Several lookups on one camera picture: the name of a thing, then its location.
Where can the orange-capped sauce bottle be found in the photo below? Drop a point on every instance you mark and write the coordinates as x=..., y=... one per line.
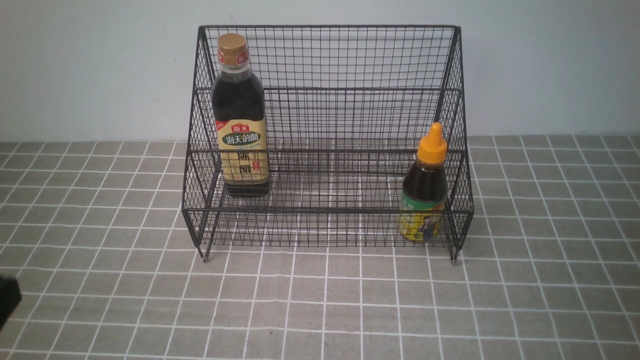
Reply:
x=424, y=189

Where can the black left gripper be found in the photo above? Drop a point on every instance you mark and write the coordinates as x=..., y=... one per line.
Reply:
x=10, y=298

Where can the black wire mesh shelf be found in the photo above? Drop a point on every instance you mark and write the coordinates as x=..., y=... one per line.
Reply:
x=346, y=107

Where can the dark vinegar bottle yellow label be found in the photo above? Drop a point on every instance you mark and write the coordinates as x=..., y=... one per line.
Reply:
x=238, y=106

